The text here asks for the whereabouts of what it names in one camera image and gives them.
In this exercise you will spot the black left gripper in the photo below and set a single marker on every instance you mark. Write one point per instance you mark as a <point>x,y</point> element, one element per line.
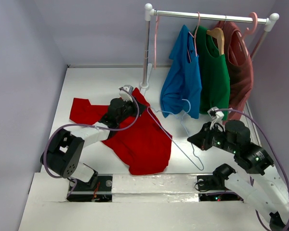
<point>134,107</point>

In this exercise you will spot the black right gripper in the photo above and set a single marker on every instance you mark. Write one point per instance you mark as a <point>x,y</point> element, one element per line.
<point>204,138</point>

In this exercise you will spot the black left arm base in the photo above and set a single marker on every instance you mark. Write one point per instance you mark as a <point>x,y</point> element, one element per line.
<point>99,190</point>

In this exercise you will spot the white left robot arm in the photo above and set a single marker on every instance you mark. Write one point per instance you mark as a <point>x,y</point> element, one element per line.
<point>65,147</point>

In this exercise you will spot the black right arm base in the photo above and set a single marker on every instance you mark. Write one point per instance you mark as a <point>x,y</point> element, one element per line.
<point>211,189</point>

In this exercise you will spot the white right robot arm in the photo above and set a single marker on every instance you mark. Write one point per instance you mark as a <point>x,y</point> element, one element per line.
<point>272,200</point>

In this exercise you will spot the green t-shirt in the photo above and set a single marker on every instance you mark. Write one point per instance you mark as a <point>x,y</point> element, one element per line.
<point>214,74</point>

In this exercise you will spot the blue t-shirt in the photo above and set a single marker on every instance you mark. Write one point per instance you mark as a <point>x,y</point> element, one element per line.
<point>182,87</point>

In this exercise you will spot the dusty red t-shirt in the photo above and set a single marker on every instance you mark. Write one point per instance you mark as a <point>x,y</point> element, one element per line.
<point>239,65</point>

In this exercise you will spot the wooden hanger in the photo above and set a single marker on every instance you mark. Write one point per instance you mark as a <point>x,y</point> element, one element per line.
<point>217,33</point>

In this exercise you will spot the thick pink plastic hanger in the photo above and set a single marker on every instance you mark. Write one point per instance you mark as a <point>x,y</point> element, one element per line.
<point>251,24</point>

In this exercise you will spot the white and chrome clothes rack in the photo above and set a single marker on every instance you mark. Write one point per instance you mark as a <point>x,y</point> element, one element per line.
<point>150,11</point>

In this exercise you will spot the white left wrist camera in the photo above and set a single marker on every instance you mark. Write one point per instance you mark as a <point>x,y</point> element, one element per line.
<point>125,93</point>

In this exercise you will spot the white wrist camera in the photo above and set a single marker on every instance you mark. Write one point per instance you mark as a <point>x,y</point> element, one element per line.
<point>125,93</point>
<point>215,114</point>

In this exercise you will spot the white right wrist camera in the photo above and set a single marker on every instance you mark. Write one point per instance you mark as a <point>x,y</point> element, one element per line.
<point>215,114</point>

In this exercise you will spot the thin pink wire hanger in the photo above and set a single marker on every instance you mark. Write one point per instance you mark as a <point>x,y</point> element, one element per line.
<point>195,34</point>

